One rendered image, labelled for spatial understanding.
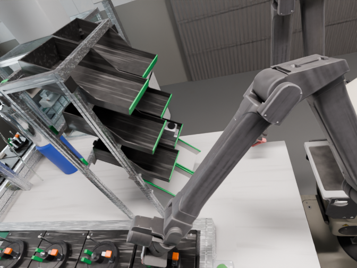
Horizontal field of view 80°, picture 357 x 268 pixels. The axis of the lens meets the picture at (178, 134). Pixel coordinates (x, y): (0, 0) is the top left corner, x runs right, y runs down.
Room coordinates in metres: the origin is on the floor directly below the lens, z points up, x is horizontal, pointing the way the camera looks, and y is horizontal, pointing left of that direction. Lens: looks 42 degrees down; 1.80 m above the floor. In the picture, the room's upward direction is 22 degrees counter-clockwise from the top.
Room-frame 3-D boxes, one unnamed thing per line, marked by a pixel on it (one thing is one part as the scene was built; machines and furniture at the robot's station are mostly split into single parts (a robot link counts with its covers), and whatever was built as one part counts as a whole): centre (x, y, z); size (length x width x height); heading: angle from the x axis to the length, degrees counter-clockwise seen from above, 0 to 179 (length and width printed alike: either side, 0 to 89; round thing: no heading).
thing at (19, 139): (1.50, 1.20, 1.01); 0.24 x 0.24 x 0.13; 69
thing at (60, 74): (0.68, 0.22, 1.26); 0.36 x 0.21 x 0.80; 159
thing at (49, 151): (1.14, 0.76, 1.00); 0.16 x 0.16 x 0.27
